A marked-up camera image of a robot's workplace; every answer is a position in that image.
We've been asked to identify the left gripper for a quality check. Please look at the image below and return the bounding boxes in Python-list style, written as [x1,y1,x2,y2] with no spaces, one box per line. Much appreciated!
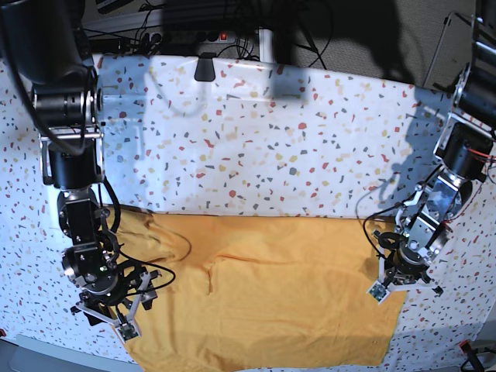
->
[381,249,432,289]

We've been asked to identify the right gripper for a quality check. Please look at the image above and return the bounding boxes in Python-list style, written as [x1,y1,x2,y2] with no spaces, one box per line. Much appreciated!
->
[62,244,159,310]

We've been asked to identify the orange yellow T-shirt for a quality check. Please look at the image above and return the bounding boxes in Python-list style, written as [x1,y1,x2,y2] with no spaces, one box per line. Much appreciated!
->
[118,210,405,371]

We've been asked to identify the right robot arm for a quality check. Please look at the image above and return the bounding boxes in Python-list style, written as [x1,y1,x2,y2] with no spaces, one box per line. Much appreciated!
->
[1,1,157,313]

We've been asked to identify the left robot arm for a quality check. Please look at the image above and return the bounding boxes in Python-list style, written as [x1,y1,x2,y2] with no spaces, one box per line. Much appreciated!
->
[369,1,495,295]

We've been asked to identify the red black clamp right corner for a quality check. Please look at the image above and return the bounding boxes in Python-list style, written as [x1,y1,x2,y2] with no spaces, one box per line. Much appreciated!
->
[459,340,485,372]

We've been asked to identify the black table clamp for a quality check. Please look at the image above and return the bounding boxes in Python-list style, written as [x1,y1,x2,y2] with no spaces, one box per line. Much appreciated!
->
[194,52,216,82]

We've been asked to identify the white vertical pole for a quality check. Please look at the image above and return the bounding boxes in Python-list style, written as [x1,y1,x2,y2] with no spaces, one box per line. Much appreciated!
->
[258,28,275,64]

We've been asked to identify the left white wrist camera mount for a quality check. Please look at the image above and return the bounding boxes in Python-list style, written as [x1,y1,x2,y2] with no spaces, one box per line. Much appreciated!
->
[367,250,444,305]

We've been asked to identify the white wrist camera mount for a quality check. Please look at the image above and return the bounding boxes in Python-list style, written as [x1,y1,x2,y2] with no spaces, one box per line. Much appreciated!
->
[367,250,444,305]
[71,270,157,343]

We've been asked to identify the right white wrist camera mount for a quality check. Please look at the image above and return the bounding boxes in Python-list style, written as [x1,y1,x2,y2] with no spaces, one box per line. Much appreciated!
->
[71,270,157,343]

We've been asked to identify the power strip with red switch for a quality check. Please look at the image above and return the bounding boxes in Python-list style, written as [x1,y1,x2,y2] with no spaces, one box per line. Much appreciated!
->
[145,30,238,44]

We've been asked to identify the black cables behind table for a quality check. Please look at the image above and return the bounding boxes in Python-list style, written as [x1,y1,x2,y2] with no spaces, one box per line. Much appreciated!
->
[232,0,338,71]

